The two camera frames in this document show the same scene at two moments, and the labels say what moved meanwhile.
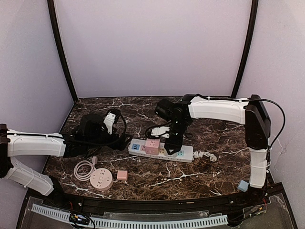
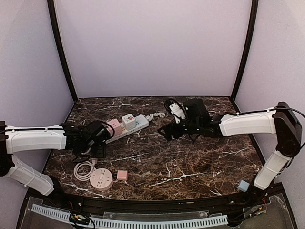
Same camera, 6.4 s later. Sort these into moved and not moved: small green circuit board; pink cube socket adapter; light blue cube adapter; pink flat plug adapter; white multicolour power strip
Moved: white multicolour power strip; pink cube socket adapter
Not moved: light blue cube adapter; pink flat plug adapter; small green circuit board
